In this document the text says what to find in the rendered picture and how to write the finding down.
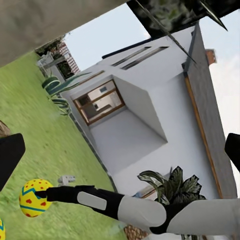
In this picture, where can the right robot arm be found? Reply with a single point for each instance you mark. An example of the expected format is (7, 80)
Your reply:
(207, 217)

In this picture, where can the wicker basket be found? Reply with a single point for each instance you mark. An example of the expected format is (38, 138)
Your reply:
(4, 130)

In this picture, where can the tree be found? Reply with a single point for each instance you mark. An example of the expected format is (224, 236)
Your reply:
(27, 25)

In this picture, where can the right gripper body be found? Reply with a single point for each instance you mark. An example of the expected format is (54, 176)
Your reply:
(58, 194)

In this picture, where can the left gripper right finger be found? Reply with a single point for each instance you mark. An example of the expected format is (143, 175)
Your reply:
(232, 148)

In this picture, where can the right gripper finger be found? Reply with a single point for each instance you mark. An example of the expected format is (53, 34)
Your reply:
(42, 193)

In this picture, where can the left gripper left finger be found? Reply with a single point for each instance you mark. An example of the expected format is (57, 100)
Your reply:
(12, 149)

